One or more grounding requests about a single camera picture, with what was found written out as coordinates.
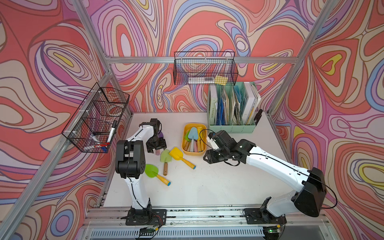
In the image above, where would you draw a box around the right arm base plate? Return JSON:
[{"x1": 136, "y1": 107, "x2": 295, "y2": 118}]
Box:
[{"x1": 243, "y1": 208, "x2": 287, "y2": 225}]

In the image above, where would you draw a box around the yellow scoop orange handle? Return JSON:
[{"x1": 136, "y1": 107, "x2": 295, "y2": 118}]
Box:
[{"x1": 169, "y1": 147, "x2": 196, "y2": 170}]

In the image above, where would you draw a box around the black stapler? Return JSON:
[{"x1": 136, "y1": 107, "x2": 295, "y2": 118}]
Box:
[{"x1": 254, "y1": 109, "x2": 263, "y2": 126}]

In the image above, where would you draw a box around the black wire basket left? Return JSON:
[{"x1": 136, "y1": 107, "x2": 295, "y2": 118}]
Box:
[{"x1": 62, "y1": 83, "x2": 130, "y2": 154}]

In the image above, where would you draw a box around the black wire basket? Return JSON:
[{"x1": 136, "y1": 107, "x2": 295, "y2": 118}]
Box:
[
  {"x1": 62, "y1": 83, "x2": 130, "y2": 154},
  {"x1": 173, "y1": 50, "x2": 239, "y2": 86}
]

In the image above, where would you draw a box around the yellow shovel yellow handle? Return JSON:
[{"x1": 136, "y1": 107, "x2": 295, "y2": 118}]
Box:
[{"x1": 197, "y1": 127, "x2": 205, "y2": 152}]

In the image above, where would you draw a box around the light green trowel wooden handle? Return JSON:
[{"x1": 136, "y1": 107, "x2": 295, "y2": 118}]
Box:
[{"x1": 160, "y1": 149, "x2": 173, "y2": 176}]

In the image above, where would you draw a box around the green trowel yellow handle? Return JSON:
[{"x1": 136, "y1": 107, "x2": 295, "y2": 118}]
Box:
[{"x1": 145, "y1": 164, "x2": 171, "y2": 186}]

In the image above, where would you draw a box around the black wire basket back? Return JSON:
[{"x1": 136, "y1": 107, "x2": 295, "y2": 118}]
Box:
[{"x1": 173, "y1": 50, "x2": 239, "y2": 86}]

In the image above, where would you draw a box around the yellow sponge in basket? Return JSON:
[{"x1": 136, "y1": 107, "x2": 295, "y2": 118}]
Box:
[{"x1": 214, "y1": 75, "x2": 229, "y2": 86}]

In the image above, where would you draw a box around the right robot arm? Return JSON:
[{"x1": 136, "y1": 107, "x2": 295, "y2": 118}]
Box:
[{"x1": 203, "y1": 130, "x2": 330, "y2": 223}]

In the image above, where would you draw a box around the white book in organizer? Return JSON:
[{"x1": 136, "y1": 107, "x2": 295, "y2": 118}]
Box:
[{"x1": 242, "y1": 82, "x2": 261, "y2": 125}]

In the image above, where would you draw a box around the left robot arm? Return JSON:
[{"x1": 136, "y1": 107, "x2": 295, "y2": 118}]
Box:
[{"x1": 115, "y1": 119, "x2": 167, "y2": 215}]

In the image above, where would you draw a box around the yellow storage box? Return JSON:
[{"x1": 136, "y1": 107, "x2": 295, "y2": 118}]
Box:
[{"x1": 182, "y1": 123, "x2": 207, "y2": 156}]

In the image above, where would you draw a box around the black white marker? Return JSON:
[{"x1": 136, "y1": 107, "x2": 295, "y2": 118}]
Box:
[{"x1": 107, "y1": 120, "x2": 118, "y2": 144}]

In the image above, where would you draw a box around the purple trowel pink handle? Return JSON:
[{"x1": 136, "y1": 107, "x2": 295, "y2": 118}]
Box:
[{"x1": 155, "y1": 132, "x2": 165, "y2": 156}]

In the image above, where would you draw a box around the light blue trowel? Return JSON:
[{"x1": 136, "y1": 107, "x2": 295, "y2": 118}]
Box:
[{"x1": 189, "y1": 127, "x2": 198, "y2": 153}]

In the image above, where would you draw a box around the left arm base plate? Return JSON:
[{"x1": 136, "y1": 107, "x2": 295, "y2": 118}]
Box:
[{"x1": 122, "y1": 208, "x2": 167, "y2": 227}]

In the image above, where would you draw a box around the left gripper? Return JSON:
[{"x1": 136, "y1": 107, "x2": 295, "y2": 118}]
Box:
[{"x1": 145, "y1": 136, "x2": 166, "y2": 154}]

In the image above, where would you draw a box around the mint green file organizer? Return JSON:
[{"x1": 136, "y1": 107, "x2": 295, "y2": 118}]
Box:
[{"x1": 207, "y1": 82, "x2": 261, "y2": 134}]

